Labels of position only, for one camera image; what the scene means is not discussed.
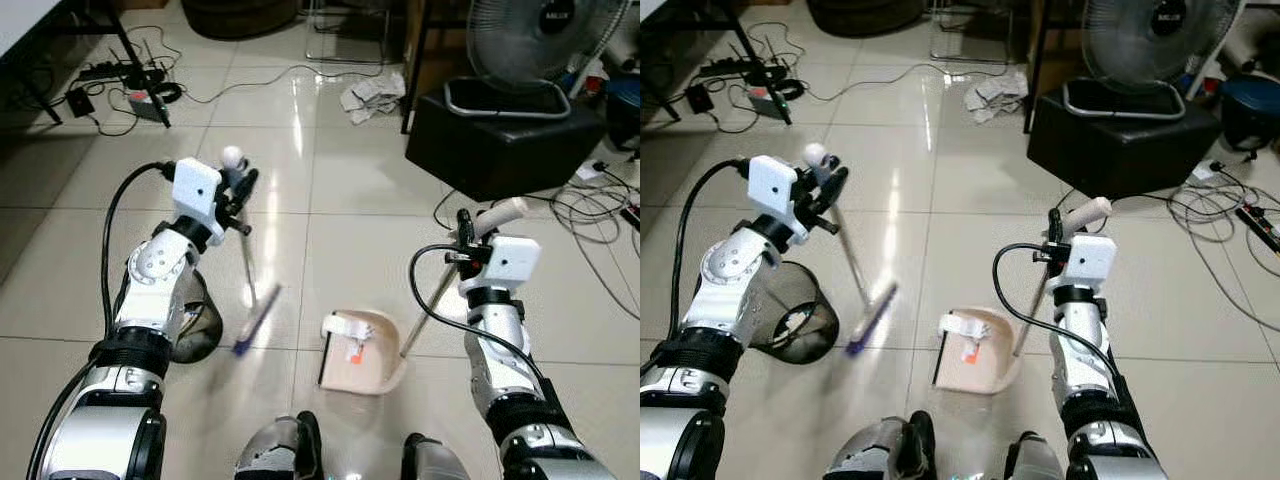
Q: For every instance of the broom with purple bristles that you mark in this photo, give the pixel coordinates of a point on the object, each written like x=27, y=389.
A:
x=258, y=320
x=870, y=320

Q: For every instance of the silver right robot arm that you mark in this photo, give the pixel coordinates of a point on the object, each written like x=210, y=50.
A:
x=1080, y=330
x=500, y=330

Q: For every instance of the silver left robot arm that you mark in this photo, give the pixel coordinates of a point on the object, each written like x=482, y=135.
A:
x=730, y=275
x=150, y=270

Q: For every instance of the grey floor fan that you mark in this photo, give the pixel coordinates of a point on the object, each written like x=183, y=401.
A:
x=1160, y=40
x=540, y=40

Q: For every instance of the black square ottoman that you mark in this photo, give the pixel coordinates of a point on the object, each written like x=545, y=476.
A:
x=1120, y=150
x=500, y=150

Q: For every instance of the grey device with red part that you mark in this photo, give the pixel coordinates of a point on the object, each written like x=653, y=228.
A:
x=765, y=102
x=145, y=105

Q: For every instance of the black mesh waste bin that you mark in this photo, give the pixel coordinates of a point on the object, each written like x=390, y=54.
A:
x=200, y=335
x=800, y=335

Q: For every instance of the small white plug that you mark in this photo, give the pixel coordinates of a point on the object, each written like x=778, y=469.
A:
x=1207, y=171
x=590, y=171

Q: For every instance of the small black power adapter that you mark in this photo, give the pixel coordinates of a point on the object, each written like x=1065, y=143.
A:
x=80, y=101
x=699, y=98

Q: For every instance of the crumpled white paper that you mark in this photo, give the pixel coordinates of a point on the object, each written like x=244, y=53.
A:
x=372, y=98
x=995, y=97

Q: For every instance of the black metal furniture leg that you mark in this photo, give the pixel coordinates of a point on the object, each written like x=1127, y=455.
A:
x=1034, y=80
x=412, y=80

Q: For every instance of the dark round basket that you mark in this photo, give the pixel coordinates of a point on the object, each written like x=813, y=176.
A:
x=865, y=14
x=240, y=15

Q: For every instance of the black power strip red switches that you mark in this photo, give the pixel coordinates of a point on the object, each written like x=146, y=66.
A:
x=632, y=215
x=1260, y=228

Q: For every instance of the robot right leg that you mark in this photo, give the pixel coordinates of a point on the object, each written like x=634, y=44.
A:
x=1035, y=460
x=435, y=462

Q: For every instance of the robot leg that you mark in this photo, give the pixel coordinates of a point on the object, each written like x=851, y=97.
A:
x=880, y=455
x=280, y=455
x=435, y=462
x=1035, y=460

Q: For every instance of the dark blue round stool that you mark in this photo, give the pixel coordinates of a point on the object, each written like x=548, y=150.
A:
x=1250, y=110
x=625, y=110

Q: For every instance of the robot left leg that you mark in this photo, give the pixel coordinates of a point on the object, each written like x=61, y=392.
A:
x=880, y=455
x=280, y=455

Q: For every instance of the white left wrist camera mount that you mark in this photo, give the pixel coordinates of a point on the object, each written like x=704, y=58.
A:
x=772, y=185
x=195, y=190

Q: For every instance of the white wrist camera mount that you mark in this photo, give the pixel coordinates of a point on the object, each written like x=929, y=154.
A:
x=772, y=185
x=515, y=262
x=1092, y=260
x=195, y=190

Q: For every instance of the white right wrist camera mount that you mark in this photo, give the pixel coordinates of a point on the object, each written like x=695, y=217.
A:
x=1092, y=260
x=515, y=262

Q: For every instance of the black metal table frame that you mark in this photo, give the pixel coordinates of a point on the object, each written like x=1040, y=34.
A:
x=140, y=72
x=765, y=72

